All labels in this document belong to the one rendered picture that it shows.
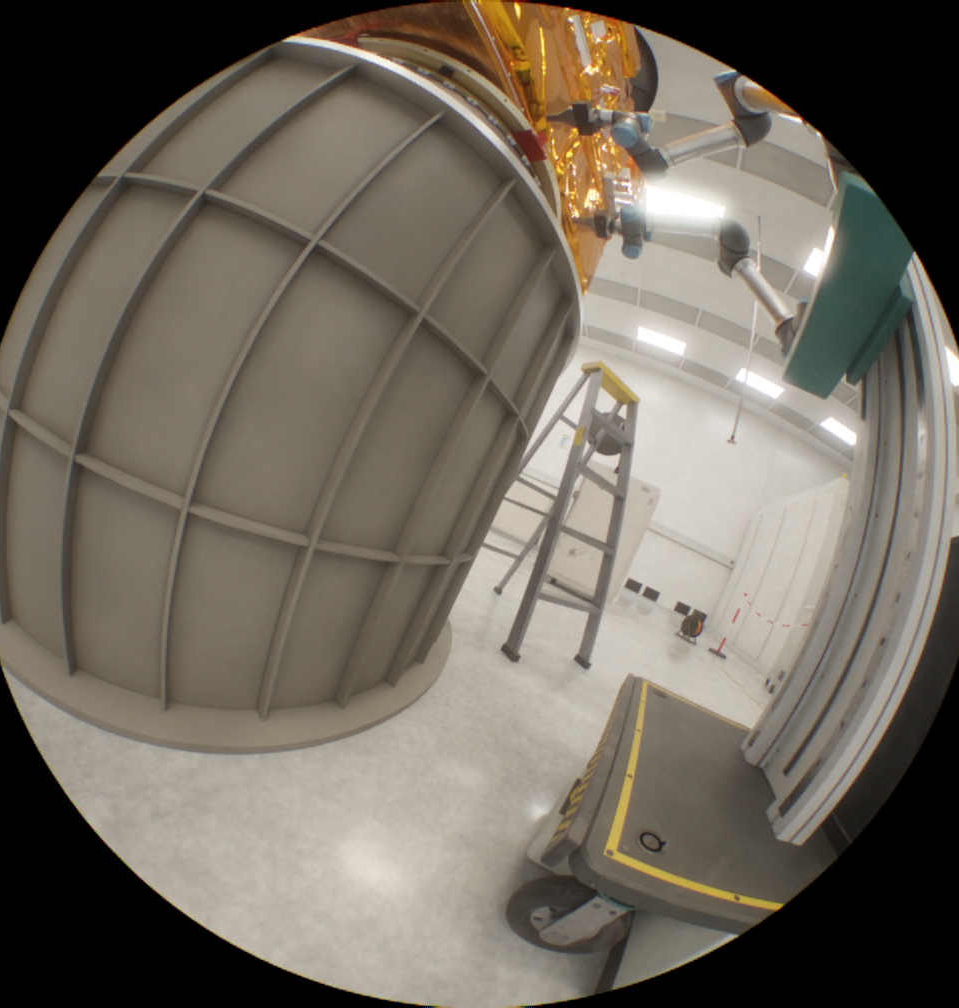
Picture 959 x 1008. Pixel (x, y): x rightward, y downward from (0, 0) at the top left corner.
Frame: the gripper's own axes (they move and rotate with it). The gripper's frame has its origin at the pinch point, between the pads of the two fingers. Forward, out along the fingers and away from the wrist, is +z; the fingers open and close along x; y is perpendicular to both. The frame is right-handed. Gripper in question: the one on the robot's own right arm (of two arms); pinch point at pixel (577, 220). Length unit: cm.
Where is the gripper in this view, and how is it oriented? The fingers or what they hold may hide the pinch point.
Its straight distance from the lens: 162.8
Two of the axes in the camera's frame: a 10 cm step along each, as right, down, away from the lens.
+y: -4.2, 9.1, 0.2
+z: -8.4, -4.0, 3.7
